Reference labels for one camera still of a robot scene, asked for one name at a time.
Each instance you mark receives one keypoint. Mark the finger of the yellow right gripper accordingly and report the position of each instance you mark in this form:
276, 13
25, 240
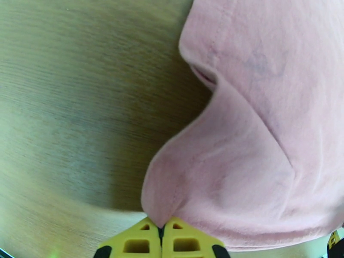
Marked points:
334, 242

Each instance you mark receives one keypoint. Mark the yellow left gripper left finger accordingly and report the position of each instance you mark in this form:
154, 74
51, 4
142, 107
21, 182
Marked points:
134, 245

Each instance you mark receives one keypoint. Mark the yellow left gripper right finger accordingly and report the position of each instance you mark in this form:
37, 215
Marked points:
188, 245

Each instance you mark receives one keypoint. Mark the pink tank top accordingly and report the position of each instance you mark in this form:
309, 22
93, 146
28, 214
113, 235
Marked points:
255, 131

